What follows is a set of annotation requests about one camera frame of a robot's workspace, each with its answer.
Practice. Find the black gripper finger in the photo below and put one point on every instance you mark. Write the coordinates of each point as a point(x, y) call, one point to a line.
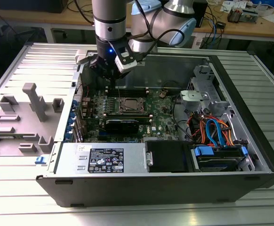
point(95, 64)

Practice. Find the silver CPU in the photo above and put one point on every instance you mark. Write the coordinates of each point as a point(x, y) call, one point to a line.
point(132, 103)

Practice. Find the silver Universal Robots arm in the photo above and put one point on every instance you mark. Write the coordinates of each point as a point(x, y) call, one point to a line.
point(108, 14)

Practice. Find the blue expansion slot latch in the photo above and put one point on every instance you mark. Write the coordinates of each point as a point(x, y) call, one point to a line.
point(75, 103)
point(72, 115)
point(67, 137)
point(69, 128)

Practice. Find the CPU socket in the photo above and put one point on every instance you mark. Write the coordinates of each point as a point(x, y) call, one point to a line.
point(121, 108)

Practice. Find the pale grey case latch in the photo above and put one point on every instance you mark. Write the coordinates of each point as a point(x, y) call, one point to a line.
point(80, 56)

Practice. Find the green RAM stick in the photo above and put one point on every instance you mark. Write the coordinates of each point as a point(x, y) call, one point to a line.
point(127, 118)

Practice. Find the black graphics card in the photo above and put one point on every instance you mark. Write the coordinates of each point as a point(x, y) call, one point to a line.
point(120, 127)

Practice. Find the round coin battery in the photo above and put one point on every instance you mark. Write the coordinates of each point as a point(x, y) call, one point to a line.
point(162, 94)

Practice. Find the blue board connector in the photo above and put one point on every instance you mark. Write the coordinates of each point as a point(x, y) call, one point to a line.
point(102, 136)

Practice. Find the green motherboard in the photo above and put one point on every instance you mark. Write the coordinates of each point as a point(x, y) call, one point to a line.
point(160, 117)

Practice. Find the large black box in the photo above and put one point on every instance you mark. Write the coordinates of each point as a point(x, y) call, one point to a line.
point(33, 5)

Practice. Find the grey parts rack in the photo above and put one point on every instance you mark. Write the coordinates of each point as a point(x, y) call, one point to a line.
point(21, 122)

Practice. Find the black office chair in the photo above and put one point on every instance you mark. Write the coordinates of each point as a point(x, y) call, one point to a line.
point(0, 42)

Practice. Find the silver drive cage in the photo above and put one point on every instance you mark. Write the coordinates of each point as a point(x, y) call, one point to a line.
point(203, 70)

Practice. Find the silver power supply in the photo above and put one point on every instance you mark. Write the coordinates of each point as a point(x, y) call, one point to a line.
point(68, 160)

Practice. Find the small black box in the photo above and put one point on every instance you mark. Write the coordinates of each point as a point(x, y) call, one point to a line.
point(201, 14)

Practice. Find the small blue clip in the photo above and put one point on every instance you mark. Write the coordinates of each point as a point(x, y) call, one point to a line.
point(40, 160)

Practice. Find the black open PC case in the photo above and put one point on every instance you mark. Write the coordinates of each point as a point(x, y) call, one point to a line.
point(127, 190)

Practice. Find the white printed paper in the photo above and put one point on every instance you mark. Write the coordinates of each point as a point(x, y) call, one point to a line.
point(233, 5)

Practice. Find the hard disk in blue carrier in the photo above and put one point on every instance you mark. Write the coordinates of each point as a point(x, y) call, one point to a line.
point(204, 150)

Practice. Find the wooden desk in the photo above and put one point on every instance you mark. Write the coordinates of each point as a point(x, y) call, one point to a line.
point(245, 29)

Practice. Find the grey electronic device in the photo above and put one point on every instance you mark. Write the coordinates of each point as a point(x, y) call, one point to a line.
point(250, 15)

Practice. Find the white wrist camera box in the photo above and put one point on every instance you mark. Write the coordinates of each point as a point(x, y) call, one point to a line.
point(127, 64)

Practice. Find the silver metal bracket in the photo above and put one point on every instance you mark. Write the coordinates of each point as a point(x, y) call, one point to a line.
point(193, 95)

